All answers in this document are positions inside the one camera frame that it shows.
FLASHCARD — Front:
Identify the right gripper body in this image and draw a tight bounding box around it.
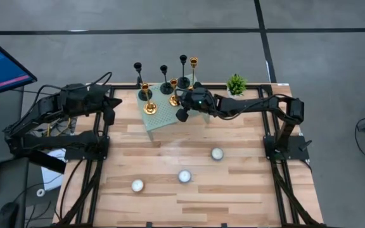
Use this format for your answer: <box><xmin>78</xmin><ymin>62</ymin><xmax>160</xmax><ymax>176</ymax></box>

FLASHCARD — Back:
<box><xmin>179</xmin><ymin>87</ymin><xmax>217</xmax><ymax>114</ymax></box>

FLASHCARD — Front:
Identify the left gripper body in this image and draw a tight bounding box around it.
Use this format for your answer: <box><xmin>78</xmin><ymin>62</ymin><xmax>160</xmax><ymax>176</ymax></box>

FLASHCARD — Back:
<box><xmin>60</xmin><ymin>82</ymin><xmax>112</xmax><ymax>115</ymax></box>

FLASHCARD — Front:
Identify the black candlestick holder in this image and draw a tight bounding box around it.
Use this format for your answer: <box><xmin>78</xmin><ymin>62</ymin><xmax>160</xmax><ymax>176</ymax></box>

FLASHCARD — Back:
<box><xmin>176</xmin><ymin>54</ymin><xmax>191</xmax><ymax>90</ymax></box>
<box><xmin>159</xmin><ymin>65</ymin><xmax>174</xmax><ymax>96</ymax></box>
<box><xmin>133</xmin><ymin>61</ymin><xmax>153</xmax><ymax>102</ymax></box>

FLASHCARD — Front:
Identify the gold candlestick holder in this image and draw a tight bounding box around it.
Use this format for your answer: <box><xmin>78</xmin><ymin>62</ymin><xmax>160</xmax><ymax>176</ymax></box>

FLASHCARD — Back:
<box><xmin>168</xmin><ymin>78</ymin><xmax>182</xmax><ymax>108</ymax></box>
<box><xmin>188</xmin><ymin>56</ymin><xmax>200</xmax><ymax>90</ymax></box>
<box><xmin>140</xmin><ymin>82</ymin><xmax>158</xmax><ymax>116</ymax></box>

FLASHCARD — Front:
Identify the tan candle tin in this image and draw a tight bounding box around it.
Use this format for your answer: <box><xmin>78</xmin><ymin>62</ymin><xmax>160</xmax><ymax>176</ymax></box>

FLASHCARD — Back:
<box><xmin>131</xmin><ymin>179</ymin><xmax>145</xmax><ymax>193</ymax></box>

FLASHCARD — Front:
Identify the green perforated metal riser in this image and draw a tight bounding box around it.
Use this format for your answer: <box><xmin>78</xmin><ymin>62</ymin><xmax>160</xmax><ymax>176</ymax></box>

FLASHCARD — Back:
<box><xmin>135</xmin><ymin>73</ymin><xmax>211</xmax><ymax>142</ymax></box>

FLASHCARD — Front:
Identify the green plant in white pot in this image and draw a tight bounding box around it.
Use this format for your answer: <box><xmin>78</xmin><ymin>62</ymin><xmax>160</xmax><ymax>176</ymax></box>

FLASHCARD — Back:
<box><xmin>225</xmin><ymin>73</ymin><xmax>248</xmax><ymax>99</ymax></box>

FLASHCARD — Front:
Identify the black diagonal beam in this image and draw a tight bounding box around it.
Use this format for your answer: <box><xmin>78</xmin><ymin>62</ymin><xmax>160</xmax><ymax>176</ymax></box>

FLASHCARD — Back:
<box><xmin>27</xmin><ymin>149</ymin><xmax>67</xmax><ymax>175</ymax></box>

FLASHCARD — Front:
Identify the white paper sheet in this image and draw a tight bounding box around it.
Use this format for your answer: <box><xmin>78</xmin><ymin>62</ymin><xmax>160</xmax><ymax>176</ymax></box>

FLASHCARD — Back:
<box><xmin>41</xmin><ymin>148</ymin><xmax>68</xmax><ymax>191</ymax></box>

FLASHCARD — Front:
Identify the grey desk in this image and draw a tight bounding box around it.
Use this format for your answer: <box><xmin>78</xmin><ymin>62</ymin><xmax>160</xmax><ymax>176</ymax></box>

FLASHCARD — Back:
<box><xmin>0</xmin><ymin>85</ymin><xmax>31</xmax><ymax>228</ymax></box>

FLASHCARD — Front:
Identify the black computer mouse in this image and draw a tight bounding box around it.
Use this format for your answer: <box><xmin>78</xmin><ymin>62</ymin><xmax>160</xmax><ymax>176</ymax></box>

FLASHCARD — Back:
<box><xmin>0</xmin><ymin>201</ymin><xmax>20</xmax><ymax>228</ymax></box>

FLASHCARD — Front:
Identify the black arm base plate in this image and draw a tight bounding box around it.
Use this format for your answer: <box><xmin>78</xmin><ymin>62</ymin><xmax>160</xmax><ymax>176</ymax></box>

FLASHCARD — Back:
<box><xmin>263</xmin><ymin>134</ymin><xmax>312</xmax><ymax>161</ymax></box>
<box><xmin>64</xmin><ymin>135</ymin><xmax>110</xmax><ymax>161</ymax></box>

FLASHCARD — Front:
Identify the black aluminium table frame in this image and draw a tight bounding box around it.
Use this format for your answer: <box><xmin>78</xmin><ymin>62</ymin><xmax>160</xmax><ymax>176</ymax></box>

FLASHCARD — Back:
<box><xmin>51</xmin><ymin>82</ymin><xmax>328</xmax><ymax>228</ymax></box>

